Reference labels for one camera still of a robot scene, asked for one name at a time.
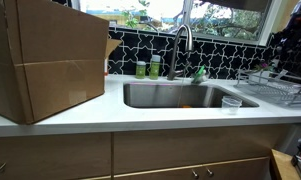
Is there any steel gooseneck faucet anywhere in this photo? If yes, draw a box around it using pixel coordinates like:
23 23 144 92
166 24 194 81

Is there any metal wire dish rack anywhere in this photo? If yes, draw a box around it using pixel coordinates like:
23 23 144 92
234 83 301 108
234 68 301 108

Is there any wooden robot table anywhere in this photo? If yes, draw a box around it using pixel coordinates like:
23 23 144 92
269 148 301 180

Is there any green jar white lid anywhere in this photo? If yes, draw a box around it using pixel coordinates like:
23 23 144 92
148 54 162 81

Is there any wooden cabinet drawer front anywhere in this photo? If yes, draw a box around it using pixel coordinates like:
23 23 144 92
0 132 112 180
113 124 285 175

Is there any clear plastic cup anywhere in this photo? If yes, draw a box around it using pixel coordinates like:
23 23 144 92
221 95 243 116

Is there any short green soap bottle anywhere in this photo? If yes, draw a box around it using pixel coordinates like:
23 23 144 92
135 60 147 80

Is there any kitchen window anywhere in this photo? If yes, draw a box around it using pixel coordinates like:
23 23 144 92
71 0 284 47

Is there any large brown cardboard box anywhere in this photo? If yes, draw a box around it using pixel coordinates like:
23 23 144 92
0 0 123 125

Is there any white pot with plant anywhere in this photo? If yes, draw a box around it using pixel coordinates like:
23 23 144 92
248 60 274 85

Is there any wooden cabinet door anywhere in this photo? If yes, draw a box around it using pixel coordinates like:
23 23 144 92
113 165 203 180
202 157 270 180

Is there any stainless steel sink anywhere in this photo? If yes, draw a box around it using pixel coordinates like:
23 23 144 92
123 82 260 109

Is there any green dish brush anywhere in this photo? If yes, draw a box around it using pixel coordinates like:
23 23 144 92
191 64 210 85

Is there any wooden wall cabinet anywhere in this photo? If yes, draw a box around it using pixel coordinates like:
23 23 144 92
274 0 301 36

